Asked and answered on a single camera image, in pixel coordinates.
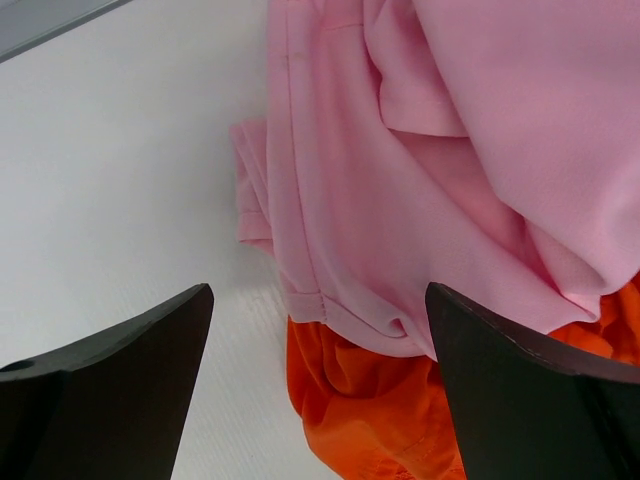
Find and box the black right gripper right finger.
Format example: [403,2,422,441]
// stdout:
[425,283,639,479]

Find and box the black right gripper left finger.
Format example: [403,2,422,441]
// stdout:
[1,284,214,480]

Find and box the aluminium frame rail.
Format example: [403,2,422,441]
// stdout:
[0,0,130,62]

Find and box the orange t shirt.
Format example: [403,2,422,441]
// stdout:
[287,273,639,479]

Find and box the pink t shirt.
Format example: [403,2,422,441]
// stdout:
[232,1,639,357]

